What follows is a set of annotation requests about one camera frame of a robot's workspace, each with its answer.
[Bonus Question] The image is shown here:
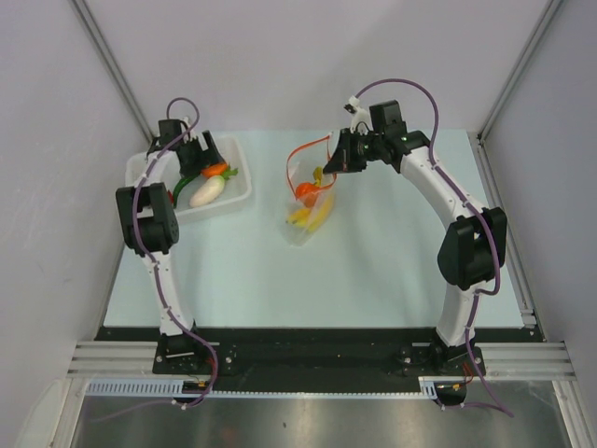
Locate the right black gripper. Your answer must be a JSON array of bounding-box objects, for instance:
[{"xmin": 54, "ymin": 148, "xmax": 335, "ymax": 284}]
[{"xmin": 325, "ymin": 128, "xmax": 385, "ymax": 175}]

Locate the green toy chili pepper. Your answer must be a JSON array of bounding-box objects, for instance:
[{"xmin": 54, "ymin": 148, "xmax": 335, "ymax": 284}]
[{"xmin": 173, "ymin": 175, "xmax": 197, "ymax": 203}]

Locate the white toy radish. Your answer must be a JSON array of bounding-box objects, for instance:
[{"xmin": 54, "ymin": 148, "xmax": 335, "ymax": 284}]
[{"xmin": 188, "ymin": 168, "xmax": 238, "ymax": 208}]

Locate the clear zip top bag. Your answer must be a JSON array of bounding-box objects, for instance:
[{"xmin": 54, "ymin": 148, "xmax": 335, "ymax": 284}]
[{"xmin": 282, "ymin": 133, "xmax": 337, "ymax": 246}]

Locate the orange toy pumpkin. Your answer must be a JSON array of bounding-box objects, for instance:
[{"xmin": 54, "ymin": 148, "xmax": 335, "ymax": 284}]
[{"xmin": 295, "ymin": 182, "xmax": 323, "ymax": 208}]

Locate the yellow toy banana bunch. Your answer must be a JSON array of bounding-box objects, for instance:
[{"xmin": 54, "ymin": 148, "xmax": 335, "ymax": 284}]
[{"xmin": 285, "ymin": 193, "xmax": 335, "ymax": 233}]

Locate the orange toy tangerine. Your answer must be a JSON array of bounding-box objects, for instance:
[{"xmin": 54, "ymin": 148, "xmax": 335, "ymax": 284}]
[{"xmin": 201, "ymin": 162, "xmax": 229, "ymax": 178}]

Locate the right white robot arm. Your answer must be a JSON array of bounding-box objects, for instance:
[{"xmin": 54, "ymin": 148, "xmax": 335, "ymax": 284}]
[{"xmin": 324, "ymin": 97, "xmax": 507, "ymax": 374}]

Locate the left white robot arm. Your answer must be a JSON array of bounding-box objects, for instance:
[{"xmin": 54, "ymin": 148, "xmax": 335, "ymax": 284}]
[{"xmin": 116, "ymin": 118, "xmax": 218, "ymax": 374}]

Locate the white plastic basket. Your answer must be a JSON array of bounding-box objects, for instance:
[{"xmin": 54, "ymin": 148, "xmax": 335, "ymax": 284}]
[{"xmin": 124, "ymin": 134, "xmax": 252, "ymax": 224}]

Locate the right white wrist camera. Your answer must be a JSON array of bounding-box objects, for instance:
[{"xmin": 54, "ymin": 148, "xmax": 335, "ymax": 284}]
[{"xmin": 344, "ymin": 95, "xmax": 370, "ymax": 133}]

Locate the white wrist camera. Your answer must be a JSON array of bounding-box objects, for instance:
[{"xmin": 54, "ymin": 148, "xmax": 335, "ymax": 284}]
[
  {"xmin": 344, "ymin": 95, "xmax": 370, "ymax": 133},
  {"xmin": 180, "ymin": 116, "xmax": 200, "ymax": 143}
]

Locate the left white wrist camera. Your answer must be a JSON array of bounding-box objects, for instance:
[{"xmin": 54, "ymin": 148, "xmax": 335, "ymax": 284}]
[{"xmin": 180, "ymin": 116, "xmax": 200, "ymax": 143}]

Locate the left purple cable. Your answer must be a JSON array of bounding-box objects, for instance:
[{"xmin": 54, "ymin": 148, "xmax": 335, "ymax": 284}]
[{"xmin": 90, "ymin": 96, "xmax": 220, "ymax": 424}]

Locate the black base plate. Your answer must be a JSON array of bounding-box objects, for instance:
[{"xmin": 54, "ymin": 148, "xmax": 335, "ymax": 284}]
[{"xmin": 95, "ymin": 326, "xmax": 486, "ymax": 406}]

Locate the white cable duct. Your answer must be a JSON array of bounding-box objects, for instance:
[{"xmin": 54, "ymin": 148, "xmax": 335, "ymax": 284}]
[{"xmin": 86, "ymin": 378, "xmax": 437, "ymax": 399}]

